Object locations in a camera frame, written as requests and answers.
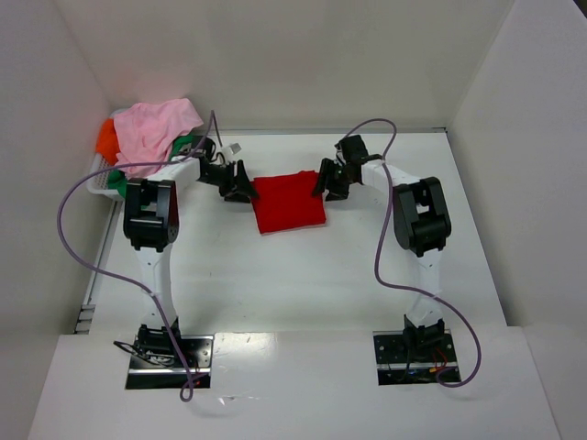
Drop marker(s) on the red t shirt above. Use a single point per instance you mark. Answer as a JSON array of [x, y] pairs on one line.
[[287, 202]]

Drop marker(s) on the green t shirt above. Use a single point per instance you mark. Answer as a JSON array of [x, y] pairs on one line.
[[181, 146]]

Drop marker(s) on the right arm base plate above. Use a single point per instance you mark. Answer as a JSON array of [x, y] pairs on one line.
[[397, 364]]

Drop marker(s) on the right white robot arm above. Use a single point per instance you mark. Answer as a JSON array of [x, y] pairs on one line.
[[418, 215]]

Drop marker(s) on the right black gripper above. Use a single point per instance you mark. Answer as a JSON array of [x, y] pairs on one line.
[[337, 177]]

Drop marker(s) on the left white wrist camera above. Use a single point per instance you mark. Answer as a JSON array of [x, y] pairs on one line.
[[222, 155]]

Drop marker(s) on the orange t shirt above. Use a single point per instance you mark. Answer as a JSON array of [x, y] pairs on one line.
[[107, 142]]

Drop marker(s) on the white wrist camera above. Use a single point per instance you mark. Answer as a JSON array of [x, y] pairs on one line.
[[351, 150], [222, 155]]

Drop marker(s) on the pink t shirt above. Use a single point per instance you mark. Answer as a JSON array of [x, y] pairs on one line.
[[145, 132]]

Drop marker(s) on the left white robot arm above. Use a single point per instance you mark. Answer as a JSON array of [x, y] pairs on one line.
[[151, 224]]

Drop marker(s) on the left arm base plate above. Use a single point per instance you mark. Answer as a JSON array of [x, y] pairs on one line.
[[151, 369]]

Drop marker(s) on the white plastic basket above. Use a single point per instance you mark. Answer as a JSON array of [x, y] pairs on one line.
[[101, 169]]

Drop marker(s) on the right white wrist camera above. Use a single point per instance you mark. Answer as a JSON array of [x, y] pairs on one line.
[[351, 150]]

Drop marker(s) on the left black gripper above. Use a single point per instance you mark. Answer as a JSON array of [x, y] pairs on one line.
[[232, 181]]

